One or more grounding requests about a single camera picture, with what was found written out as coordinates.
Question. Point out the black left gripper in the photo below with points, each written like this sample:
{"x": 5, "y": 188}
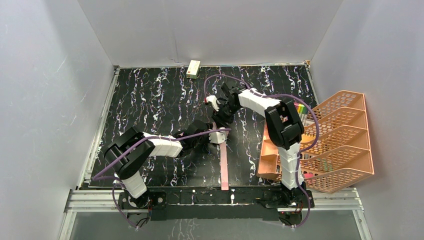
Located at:
{"x": 205, "y": 126}

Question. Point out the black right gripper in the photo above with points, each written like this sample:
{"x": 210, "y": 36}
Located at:
{"x": 224, "y": 110}

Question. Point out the pink and black folding umbrella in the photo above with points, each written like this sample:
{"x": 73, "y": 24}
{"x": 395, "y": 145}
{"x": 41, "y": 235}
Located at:
{"x": 224, "y": 176}

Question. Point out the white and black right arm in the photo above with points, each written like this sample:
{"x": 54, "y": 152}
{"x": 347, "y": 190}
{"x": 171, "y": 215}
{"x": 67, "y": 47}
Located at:
{"x": 284, "y": 128}

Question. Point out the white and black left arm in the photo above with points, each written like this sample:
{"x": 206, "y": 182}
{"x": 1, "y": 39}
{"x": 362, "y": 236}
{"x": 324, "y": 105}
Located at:
{"x": 129, "y": 151}

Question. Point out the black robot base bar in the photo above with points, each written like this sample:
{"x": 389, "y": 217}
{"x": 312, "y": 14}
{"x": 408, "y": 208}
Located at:
{"x": 240, "y": 202}

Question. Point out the small white box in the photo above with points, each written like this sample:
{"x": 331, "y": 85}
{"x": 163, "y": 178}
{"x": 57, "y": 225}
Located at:
{"x": 193, "y": 69}

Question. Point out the pack of coloured markers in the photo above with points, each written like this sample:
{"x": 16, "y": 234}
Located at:
{"x": 302, "y": 112}

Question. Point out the orange plastic desk organizer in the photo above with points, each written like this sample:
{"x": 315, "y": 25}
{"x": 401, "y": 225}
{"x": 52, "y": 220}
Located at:
{"x": 342, "y": 155}

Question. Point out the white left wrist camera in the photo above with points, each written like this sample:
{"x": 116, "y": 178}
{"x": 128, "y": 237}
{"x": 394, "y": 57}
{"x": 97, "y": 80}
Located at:
{"x": 218, "y": 136}

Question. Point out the aluminium table frame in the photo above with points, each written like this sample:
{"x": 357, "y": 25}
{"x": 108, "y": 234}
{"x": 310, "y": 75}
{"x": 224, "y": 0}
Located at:
{"x": 104, "y": 200}

